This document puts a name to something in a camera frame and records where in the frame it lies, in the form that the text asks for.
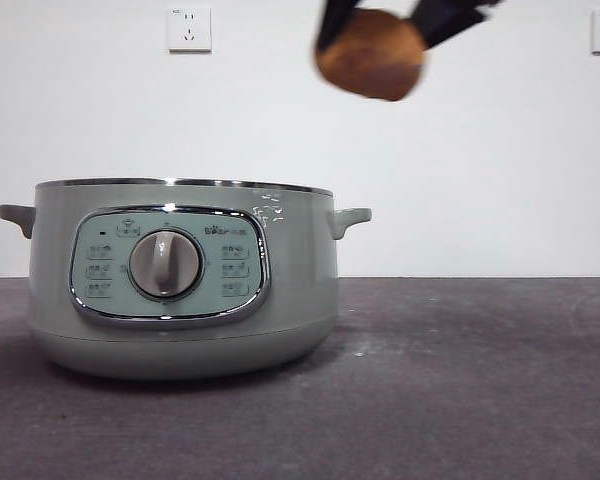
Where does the brown potato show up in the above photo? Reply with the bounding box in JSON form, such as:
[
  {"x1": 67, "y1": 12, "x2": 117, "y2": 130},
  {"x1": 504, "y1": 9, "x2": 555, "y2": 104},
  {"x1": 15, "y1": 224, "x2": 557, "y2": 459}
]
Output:
[{"x1": 313, "y1": 7, "x2": 428, "y2": 103}]

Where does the pale green electric cooking pot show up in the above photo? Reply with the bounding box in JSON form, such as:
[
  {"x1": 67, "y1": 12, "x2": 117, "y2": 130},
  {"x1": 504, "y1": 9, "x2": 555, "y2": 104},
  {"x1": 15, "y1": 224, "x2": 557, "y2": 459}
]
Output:
[{"x1": 0, "y1": 177, "x2": 373, "y2": 383}]

